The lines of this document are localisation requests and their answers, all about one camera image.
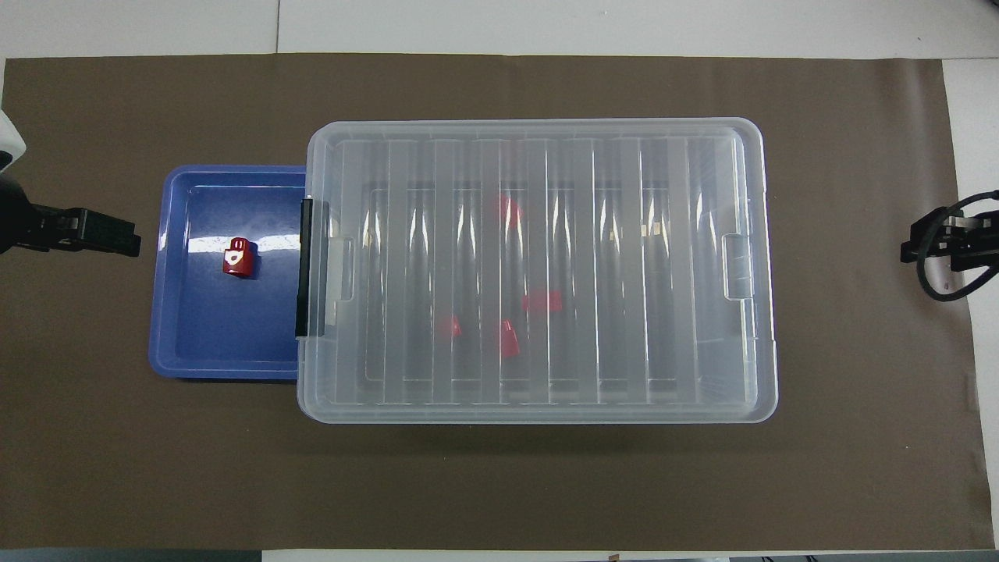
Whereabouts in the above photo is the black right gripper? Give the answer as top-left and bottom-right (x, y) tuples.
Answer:
(901, 211), (999, 270)

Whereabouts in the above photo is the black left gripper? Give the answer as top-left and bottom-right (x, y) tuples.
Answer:
(0, 183), (141, 257)

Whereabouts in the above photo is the clear ribbed plastic lid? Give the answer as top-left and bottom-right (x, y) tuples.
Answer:
(297, 117), (780, 425)

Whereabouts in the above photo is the blue plastic tray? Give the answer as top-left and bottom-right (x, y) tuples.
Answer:
(148, 165), (309, 382)

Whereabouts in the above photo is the clear plastic storage box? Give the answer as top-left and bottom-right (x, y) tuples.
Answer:
(298, 125), (770, 418)

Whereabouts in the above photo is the brown table mat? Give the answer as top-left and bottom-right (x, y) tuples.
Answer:
(0, 53), (996, 552)

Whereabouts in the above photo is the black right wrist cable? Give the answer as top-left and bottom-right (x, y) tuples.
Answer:
(915, 190), (999, 302)

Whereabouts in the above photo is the black box latch handle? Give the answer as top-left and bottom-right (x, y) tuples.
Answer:
(295, 198), (329, 339)

